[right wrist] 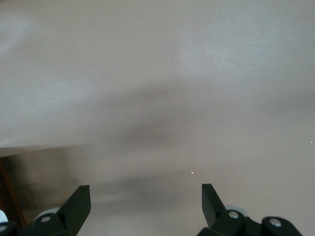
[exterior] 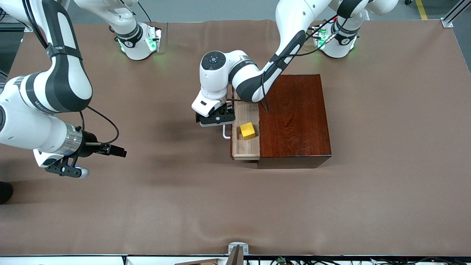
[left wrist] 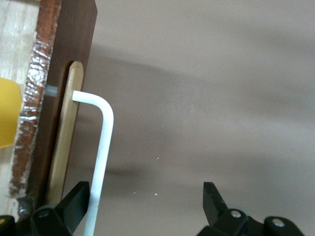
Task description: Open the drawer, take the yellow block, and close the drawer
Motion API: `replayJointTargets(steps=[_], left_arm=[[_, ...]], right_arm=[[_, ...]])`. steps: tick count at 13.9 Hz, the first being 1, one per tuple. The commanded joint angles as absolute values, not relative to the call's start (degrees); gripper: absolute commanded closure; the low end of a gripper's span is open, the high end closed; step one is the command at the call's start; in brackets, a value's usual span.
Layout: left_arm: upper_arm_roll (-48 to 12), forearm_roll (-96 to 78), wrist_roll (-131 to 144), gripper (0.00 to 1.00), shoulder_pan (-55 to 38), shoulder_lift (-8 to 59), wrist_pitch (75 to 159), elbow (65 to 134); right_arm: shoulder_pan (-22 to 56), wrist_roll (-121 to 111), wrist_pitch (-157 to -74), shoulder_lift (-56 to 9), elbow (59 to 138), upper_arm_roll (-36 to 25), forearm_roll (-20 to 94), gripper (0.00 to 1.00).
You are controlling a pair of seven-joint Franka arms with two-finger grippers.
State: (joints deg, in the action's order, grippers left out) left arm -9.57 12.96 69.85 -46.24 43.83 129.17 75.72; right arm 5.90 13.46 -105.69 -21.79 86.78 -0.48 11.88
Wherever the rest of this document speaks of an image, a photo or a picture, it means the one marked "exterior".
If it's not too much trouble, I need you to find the yellow block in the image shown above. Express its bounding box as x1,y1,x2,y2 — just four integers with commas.
240,122,256,141

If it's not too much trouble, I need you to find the light wood drawer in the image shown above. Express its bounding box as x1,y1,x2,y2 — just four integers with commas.
223,86,261,161

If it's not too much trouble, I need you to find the brown table mat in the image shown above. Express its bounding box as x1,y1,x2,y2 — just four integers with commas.
0,19,471,256

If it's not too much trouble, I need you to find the dark red wooden cabinet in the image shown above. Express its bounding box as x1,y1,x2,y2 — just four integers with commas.
258,74,333,170

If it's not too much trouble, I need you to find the black shoe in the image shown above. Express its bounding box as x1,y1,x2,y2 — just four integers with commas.
0,181,14,205

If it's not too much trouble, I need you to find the light wooden board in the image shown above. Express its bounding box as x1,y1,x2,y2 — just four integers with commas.
174,258,221,265

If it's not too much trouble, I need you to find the yellow floor tape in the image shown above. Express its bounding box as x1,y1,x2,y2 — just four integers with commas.
415,0,429,21

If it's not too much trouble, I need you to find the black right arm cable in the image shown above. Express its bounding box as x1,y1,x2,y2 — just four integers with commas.
22,0,120,146

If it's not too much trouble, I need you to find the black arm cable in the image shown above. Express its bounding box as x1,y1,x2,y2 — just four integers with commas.
259,15,359,112
22,0,120,146

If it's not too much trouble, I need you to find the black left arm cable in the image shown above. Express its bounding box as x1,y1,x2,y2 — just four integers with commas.
259,15,359,112

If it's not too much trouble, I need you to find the black right base cable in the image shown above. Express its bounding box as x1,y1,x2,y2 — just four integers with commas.
138,0,152,23

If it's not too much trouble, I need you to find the aluminium profile post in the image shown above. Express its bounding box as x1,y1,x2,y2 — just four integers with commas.
441,0,471,28

